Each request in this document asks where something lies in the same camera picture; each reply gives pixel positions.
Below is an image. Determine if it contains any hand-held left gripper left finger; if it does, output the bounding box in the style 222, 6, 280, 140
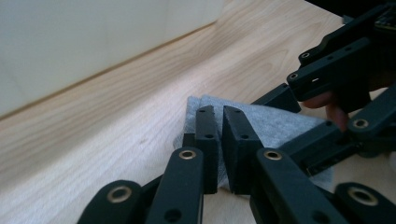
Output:
182, 105, 219, 195

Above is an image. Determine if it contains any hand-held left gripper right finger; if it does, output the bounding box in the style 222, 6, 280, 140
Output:
221, 105, 266, 196

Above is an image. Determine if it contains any grey sock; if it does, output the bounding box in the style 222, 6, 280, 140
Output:
172, 94, 336, 193

